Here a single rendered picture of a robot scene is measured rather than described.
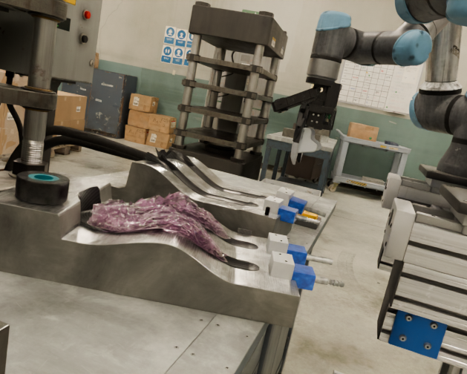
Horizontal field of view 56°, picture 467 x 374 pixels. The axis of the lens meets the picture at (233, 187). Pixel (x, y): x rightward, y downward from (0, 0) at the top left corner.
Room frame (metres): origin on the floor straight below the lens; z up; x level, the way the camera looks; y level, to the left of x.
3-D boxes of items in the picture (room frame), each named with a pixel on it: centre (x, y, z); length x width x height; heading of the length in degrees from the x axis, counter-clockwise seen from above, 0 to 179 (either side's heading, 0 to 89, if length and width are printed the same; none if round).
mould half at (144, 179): (1.13, 0.10, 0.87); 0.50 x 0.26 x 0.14; 73
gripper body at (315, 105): (1.10, -0.16, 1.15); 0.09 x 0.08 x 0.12; 73
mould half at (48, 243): (0.76, 0.12, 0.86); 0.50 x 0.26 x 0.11; 90
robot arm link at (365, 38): (1.14, -0.25, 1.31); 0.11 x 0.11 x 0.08; 33
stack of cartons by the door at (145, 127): (7.78, 1.62, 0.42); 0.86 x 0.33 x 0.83; 77
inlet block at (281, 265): (0.72, -0.15, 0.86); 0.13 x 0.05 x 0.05; 90
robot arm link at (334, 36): (1.10, -0.16, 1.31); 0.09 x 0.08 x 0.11; 123
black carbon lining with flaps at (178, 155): (1.11, 0.08, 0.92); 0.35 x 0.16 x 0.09; 73
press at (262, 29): (5.80, 0.22, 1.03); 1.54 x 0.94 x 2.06; 167
